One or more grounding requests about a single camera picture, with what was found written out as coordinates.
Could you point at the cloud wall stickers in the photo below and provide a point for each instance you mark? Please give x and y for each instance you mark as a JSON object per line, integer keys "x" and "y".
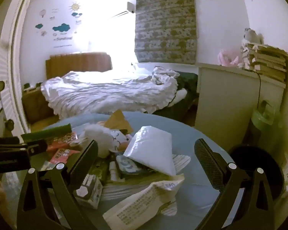
{"x": 61, "y": 27}

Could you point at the white air conditioner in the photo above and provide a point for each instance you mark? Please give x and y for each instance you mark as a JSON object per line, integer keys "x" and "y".
{"x": 124, "y": 10}

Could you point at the patterned grey curtain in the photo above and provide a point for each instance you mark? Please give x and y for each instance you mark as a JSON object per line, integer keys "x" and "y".
{"x": 165, "y": 24}

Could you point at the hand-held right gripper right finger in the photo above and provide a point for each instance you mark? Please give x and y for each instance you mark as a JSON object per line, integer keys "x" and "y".
{"x": 206, "y": 158}

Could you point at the white printed paper packet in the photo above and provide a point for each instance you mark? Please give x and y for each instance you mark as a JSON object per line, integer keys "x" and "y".
{"x": 139, "y": 203}

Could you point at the brown nightstand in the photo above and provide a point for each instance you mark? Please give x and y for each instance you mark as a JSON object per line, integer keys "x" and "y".
{"x": 36, "y": 105}

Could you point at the striped paper cupcake liner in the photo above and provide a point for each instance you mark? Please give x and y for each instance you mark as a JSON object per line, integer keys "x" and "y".
{"x": 182, "y": 163}
{"x": 169, "y": 208}

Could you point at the white ruffled duvet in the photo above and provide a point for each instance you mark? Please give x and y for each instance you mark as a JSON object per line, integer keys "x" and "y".
{"x": 105, "y": 93}

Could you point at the black trash bin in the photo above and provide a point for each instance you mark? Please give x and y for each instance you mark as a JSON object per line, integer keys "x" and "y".
{"x": 256, "y": 158}

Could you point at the white box with black print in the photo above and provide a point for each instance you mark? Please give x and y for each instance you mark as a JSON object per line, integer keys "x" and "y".
{"x": 91, "y": 191}

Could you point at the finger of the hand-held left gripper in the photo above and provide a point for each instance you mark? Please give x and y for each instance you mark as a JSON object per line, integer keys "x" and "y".
{"x": 38, "y": 146}

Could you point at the small white tube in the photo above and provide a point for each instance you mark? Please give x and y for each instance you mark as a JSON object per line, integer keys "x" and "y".
{"x": 113, "y": 170}

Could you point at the wooden headboard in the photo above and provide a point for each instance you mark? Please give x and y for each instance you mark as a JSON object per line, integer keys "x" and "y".
{"x": 79, "y": 62}

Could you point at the white louvred wardrobe door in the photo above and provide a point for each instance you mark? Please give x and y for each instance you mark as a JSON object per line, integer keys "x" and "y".
{"x": 9, "y": 76}

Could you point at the grey plush toy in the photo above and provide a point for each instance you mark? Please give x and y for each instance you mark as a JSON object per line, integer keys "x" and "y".
{"x": 252, "y": 36}

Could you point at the blue and white packet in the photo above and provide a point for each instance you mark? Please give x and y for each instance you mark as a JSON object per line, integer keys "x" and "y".
{"x": 129, "y": 165}

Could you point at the green long box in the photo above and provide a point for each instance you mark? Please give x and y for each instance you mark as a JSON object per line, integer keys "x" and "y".
{"x": 48, "y": 132}

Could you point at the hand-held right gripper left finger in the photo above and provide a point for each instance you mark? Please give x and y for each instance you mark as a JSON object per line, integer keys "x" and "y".
{"x": 86, "y": 158}

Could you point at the white plush toy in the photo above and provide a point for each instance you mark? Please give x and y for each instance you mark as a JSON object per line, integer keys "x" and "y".
{"x": 98, "y": 134}

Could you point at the stack of books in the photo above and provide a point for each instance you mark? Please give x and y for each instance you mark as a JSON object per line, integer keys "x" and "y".
{"x": 268, "y": 62}

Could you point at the light green packet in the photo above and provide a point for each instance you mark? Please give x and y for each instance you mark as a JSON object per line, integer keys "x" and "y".
{"x": 100, "y": 172}

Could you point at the round dark door knob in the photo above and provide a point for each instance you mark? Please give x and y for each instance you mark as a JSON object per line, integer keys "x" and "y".
{"x": 0, "y": 85}
{"x": 9, "y": 124}

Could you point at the red snack packet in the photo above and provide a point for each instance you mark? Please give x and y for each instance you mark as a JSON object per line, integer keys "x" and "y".
{"x": 63, "y": 155}
{"x": 62, "y": 141}

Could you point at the white plastic bag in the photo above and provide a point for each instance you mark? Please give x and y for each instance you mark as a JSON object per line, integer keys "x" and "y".
{"x": 151, "y": 148}

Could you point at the dark green blanket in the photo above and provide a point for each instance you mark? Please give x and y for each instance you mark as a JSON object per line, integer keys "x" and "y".
{"x": 180, "y": 105}

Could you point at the brown paper triangle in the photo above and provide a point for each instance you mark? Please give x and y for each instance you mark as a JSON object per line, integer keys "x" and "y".
{"x": 117, "y": 122}

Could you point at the white cabinet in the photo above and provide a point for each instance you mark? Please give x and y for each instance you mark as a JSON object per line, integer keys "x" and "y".
{"x": 225, "y": 100}

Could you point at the pink plush toy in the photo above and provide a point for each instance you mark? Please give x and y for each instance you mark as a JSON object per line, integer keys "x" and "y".
{"x": 226, "y": 58}

